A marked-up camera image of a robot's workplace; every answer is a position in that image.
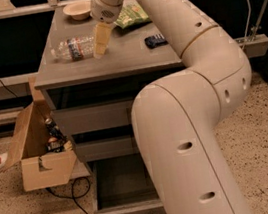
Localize metal diagonal stand rod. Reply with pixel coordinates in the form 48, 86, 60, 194
249, 0, 268, 42

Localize dark blue snack bar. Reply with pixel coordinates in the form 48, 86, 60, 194
144, 34, 167, 49

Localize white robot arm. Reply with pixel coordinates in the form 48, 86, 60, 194
91, 0, 252, 214

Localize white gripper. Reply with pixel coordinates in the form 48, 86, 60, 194
90, 0, 122, 59

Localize open cardboard box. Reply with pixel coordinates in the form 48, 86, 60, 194
5, 76, 86, 192

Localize grey wooden drawer cabinet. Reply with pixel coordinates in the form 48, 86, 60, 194
35, 8, 183, 152

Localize grey top drawer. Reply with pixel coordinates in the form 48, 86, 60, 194
52, 100, 133, 136

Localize items inside cardboard box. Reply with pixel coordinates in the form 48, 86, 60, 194
44, 117, 73, 153

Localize grey middle drawer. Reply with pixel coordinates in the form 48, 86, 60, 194
75, 135, 139, 163

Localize clear plastic water bottle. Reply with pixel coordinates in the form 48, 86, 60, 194
50, 35, 94, 62

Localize beige bowl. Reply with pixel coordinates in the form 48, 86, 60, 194
63, 1, 91, 21

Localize green chip bag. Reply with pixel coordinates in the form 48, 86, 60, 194
115, 3, 151, 29

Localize black floor cable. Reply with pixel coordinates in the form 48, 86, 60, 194
45, 176, 97, 214

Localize grey open bottom drawer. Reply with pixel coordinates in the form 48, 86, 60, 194
89, 153, 165, 214

